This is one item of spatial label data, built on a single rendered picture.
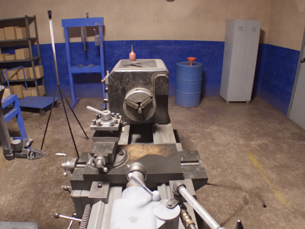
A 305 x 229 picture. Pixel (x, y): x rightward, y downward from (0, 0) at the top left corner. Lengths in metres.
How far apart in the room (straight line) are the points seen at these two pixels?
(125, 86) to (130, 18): 3.36
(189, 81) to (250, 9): 2.28
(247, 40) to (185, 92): 1.74
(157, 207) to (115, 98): 1.30
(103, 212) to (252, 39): 4.58
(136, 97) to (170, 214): 1.11
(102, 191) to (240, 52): 4.32
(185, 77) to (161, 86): 2.79
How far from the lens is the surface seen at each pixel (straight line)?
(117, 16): 5.10
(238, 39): 4.96
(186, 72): 4.53
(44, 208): 2.52
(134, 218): 0.70
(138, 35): 5.07
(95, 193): 1.22
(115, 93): 1.87
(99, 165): 1.19
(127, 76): 1.82
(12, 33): 5.52
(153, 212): 0.72
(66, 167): 1.45
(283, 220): 2.51
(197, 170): 1.36
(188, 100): 4.69
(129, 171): 0.94
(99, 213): 1.15
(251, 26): 5.07
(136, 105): 1.63
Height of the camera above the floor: 1.69
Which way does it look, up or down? 23 degrees down
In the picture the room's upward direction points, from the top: straight up
